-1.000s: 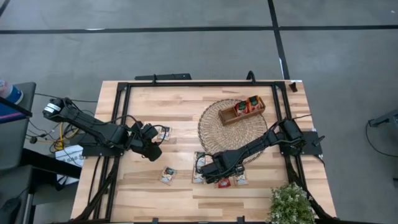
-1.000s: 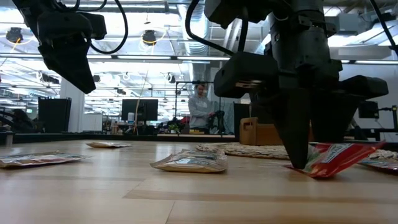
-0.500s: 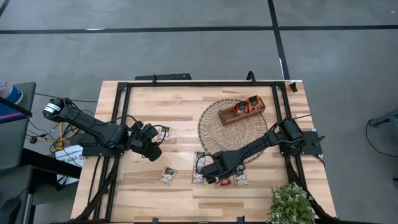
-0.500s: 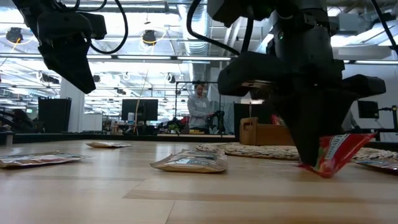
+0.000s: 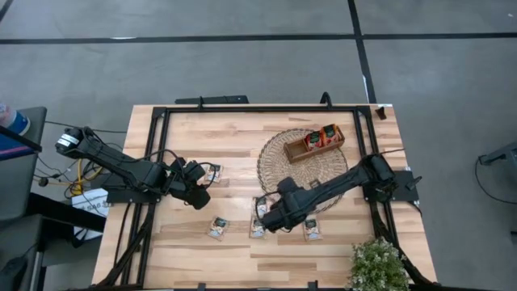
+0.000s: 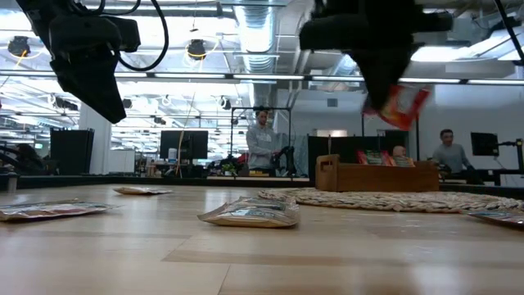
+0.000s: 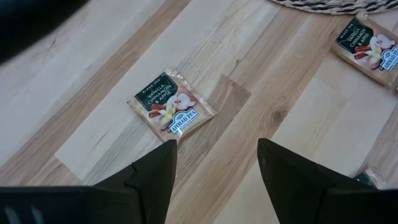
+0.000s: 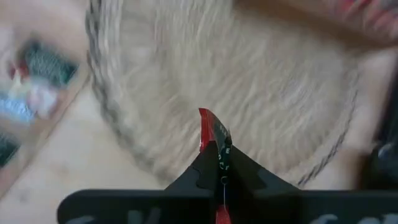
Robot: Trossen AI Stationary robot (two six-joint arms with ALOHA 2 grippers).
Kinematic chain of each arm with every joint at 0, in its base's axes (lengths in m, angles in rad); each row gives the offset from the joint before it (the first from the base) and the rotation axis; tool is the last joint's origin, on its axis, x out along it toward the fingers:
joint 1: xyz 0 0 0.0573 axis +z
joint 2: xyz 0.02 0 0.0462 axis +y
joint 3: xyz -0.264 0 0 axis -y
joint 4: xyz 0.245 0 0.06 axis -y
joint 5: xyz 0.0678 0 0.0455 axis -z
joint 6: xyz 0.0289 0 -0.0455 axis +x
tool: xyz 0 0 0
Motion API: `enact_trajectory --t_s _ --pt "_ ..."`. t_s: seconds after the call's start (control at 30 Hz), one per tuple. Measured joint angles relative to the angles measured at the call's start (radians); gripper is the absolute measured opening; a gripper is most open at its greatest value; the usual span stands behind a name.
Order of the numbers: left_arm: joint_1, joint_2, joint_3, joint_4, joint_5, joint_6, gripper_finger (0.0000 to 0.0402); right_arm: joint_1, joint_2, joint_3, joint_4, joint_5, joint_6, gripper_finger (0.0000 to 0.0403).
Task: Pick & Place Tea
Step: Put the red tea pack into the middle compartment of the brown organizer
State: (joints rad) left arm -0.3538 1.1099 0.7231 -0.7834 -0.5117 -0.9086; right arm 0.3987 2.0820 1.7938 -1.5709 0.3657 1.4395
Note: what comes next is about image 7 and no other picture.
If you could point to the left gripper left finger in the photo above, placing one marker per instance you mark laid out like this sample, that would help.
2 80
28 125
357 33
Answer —
140 193

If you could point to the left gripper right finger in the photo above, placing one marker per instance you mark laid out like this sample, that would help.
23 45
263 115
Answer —
304 193

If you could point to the beige tea packet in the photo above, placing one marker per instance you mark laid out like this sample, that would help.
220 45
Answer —
371 180
367 49
171 105

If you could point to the round woven placemat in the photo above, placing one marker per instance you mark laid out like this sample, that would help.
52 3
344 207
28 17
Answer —
335 4

